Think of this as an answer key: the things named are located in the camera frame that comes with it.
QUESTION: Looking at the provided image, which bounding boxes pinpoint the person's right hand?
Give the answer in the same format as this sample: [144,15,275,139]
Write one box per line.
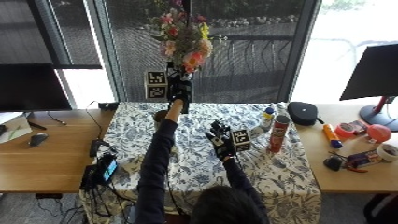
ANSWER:
[204,119,237,163]

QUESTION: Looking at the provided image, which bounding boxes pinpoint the person's left hand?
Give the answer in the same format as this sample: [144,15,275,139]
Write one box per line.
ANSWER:
[166,72,195,115]

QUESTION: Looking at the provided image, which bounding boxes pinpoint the colourful artificial flower bouquet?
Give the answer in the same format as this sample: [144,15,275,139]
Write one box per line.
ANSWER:
[148,0,229,76]

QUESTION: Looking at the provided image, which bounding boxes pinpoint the white marker cube left glove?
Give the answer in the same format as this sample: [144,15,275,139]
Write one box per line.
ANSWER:
[144,70,170,100]

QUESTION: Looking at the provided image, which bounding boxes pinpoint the white marker cube glove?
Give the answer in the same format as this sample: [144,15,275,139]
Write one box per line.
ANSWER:
[229,128,255,153]
[144,70,170,100]

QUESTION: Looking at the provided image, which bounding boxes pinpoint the white marker cube right glove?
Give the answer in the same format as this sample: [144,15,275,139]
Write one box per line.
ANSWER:
[229,128,255,153]

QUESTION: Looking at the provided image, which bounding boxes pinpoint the white bottle blue cap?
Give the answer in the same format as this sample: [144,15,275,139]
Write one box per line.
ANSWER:
[259,106,276,133]

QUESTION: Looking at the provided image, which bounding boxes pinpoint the brown round vase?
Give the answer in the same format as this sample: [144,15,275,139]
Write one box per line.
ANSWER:
[154,109,170,129]

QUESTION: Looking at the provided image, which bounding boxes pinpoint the red cylindrical chips can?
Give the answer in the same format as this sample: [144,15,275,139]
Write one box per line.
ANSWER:
[268,114,293,154]

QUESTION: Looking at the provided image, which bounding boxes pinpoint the clear plastic bottle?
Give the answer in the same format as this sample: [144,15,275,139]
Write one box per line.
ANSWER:
[275,102,291,118]

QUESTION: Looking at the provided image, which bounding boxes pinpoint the blue floral white tablecloth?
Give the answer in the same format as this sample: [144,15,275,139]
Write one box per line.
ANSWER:
[79,101,324,224]

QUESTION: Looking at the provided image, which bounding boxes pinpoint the small black box device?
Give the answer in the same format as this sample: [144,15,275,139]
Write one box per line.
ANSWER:
[98,101,122,111]

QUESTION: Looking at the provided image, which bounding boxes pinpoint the black oval zip case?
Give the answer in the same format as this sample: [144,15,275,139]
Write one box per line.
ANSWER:
[287,101,325,127]

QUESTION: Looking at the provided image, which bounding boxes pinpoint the smartphone lit screen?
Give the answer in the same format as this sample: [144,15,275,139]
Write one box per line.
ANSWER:
[99,152,120,184]

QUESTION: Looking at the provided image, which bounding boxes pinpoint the orange glue stick blue cap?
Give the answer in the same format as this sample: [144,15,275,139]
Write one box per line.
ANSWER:
[323,123,345,149]

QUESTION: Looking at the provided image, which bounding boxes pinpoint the black power adapter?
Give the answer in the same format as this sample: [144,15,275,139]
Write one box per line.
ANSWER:
[88,139,112,159]

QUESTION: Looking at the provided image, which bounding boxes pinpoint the small black pouch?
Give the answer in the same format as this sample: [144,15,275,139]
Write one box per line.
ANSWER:
[323,155,345,173]

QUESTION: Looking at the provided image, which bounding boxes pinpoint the pink tape roll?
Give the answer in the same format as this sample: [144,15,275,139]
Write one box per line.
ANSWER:
[333,122,359,140]

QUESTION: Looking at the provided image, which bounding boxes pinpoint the black flat box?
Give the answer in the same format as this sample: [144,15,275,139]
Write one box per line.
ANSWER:
[79,163,103,191]

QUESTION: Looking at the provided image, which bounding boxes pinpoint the red flat packet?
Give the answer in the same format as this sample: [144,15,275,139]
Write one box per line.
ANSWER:
[351,119,371,133]

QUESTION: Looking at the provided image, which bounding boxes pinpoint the purple flat packet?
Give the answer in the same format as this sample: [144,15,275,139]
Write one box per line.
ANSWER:
[347,149,384,169]

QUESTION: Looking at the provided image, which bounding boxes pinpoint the red round ball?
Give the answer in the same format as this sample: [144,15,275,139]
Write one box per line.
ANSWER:
[367,123,393,144]

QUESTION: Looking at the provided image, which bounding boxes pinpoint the grey computer mouse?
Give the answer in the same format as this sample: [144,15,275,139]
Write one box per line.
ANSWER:
[29,133,50,148]

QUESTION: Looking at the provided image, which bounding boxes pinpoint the black monitor red stand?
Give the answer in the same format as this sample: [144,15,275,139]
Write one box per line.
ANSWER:
[339,43,398,133]

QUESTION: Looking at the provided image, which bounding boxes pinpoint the white tape roll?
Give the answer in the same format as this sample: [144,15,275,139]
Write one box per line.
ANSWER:
[376,142,398,163]

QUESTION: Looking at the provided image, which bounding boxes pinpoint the white paper sheet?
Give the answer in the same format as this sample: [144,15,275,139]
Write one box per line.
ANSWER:
[0,112,34,145]

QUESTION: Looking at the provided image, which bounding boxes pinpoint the black office chair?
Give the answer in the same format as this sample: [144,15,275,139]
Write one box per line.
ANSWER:
[363,193,398,224]

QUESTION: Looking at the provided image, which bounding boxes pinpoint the thin black cable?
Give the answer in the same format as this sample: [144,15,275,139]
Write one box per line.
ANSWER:
[86,100,104,142]

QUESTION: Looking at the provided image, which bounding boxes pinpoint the bundle of black cables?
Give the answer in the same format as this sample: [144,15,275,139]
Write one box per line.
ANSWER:
[36,186,142,224]

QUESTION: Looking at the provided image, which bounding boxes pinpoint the orange handled pliers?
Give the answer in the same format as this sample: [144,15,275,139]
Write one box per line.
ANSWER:
[343,165,371,174]

